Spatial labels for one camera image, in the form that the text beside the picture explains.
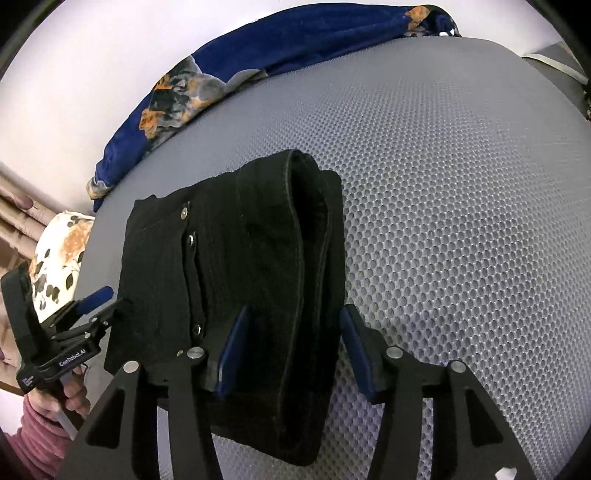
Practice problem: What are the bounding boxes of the pink curtain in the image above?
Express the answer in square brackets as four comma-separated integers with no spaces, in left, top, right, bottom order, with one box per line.
[0,161,63,278]

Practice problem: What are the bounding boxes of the black pants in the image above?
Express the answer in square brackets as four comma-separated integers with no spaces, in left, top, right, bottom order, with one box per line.
[104,148,348,468]

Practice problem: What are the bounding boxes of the blue floral blanket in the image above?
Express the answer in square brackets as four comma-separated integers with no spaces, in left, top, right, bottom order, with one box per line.
[87,4,462,214]

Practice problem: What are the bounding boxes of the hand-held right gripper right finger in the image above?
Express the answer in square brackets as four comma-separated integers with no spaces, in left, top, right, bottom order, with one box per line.
[338,304,539,480]

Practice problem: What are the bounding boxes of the white floral pillow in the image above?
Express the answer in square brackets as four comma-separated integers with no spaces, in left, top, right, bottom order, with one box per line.
[28,210,96,325]

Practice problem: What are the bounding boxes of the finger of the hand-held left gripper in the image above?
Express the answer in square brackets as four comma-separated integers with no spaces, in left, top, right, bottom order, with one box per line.
[44,285,115,329]
[51,298,129,344]

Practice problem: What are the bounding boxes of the grey sheet with beige band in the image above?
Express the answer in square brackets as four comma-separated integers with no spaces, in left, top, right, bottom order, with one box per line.
[521,41,591,121]

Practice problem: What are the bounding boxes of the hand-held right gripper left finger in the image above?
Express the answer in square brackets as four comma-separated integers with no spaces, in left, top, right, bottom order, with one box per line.
[55,304,254,480]

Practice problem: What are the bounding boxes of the person's left forearm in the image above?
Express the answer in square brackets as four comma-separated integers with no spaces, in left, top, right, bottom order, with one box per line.
[0,394,77,480]

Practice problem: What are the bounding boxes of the person's left hand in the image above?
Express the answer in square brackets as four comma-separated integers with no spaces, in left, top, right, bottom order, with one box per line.
[25,362,92,422]

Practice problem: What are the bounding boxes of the grey mesh mattress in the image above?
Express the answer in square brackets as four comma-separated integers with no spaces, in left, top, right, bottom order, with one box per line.
[76,34,591,480]

